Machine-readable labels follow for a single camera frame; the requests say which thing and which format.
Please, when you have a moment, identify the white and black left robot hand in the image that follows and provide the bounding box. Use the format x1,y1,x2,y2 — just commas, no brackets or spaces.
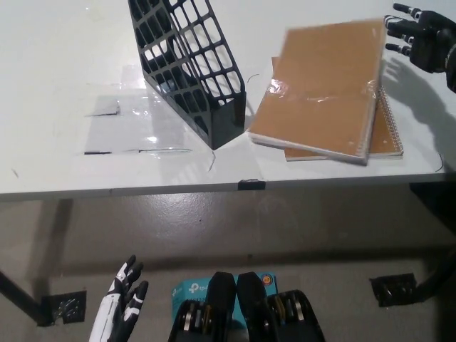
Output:
88,254,149,342

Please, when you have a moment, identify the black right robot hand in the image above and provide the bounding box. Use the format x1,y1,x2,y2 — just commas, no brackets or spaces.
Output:
383,3,453,74

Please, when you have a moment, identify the brown notebook with plastic cover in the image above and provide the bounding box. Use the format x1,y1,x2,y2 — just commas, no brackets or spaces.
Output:
247,16,388,167

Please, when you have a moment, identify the black mesh book holder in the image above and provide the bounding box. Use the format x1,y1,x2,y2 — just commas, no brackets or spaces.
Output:
127,0,247,150

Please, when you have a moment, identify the black floor tape patch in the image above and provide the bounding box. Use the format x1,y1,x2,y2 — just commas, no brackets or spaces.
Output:
369,273,418,307
42,290,87,326

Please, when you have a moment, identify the teal tp-link box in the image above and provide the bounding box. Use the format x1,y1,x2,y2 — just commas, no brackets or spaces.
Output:
172,272,277,342

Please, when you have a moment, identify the black slanted table leg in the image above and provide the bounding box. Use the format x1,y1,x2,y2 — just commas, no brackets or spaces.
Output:
0,270,47,327

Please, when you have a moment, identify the brown spiral notebook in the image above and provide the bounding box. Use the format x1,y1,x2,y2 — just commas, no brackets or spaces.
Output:
271,55,405,162

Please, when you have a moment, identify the clear plastic sheet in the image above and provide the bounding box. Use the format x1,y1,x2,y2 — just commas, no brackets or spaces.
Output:
73,66,195,156

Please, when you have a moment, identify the black tape piece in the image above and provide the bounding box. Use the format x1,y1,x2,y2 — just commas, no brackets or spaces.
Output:
237,177,266,190

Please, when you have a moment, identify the black table frame leg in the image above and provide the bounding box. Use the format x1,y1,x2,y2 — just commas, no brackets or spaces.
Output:
408,181,456,304

